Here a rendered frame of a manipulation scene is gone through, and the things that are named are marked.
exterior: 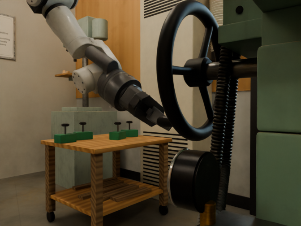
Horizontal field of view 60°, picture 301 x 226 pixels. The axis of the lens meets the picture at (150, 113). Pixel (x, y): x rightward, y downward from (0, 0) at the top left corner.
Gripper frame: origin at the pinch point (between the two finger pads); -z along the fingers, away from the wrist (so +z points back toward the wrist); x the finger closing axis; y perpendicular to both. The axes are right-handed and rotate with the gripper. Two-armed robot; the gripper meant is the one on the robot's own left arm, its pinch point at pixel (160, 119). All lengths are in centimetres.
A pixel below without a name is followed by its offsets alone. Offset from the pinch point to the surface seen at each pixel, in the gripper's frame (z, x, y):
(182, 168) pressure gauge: -19.2, 26.6, -2.5
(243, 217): -25.6, 20.3, -3.0
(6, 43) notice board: 252, -100, -32
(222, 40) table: -7.6, 13.3, 16.4
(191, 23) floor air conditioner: 79, -100, 68
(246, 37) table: -11.0, 14.0, 18.1
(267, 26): -16.7, 24.3, 15.1
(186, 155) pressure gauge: -18.4, 25.8, -1.3
